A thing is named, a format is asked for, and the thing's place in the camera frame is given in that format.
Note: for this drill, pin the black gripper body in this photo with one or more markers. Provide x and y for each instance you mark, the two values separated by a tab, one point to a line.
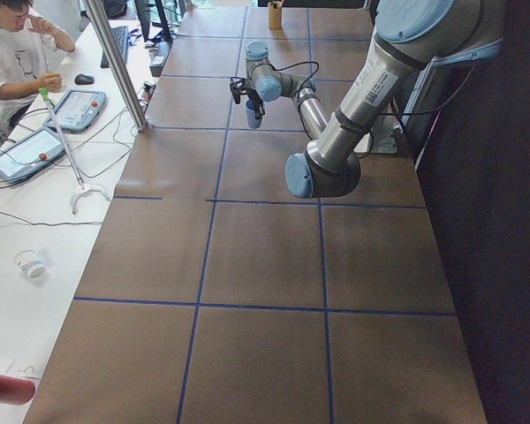
250	91

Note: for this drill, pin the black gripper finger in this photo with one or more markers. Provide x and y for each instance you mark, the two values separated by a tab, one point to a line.
259	110
236	97

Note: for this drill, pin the wooden bamboo chopstick holder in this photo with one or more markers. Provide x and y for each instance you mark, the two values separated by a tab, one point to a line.
275	14

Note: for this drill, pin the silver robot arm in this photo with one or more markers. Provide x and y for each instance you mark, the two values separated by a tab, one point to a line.
408	36

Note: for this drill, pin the black keyboard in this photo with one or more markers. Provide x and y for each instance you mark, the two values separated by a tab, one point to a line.
120	36

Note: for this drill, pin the black computer mouse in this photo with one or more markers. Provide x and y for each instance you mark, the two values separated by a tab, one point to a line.
83	79

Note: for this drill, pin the teach pendant near person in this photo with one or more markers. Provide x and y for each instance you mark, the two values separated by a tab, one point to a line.
78	109

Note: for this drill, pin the reacher grabber tool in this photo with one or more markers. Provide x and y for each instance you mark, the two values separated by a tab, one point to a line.
84	189

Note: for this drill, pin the teach pendant front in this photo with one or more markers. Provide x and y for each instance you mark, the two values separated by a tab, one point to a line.
27	157

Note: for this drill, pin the seated person in white shirt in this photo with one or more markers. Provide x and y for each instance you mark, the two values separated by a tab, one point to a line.
24	70

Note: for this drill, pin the red cylinder object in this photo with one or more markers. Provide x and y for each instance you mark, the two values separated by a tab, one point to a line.
15	391

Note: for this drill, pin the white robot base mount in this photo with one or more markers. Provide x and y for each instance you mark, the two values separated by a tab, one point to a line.
380	139

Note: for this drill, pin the aluminium frame post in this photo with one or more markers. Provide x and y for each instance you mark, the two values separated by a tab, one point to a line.
101	25

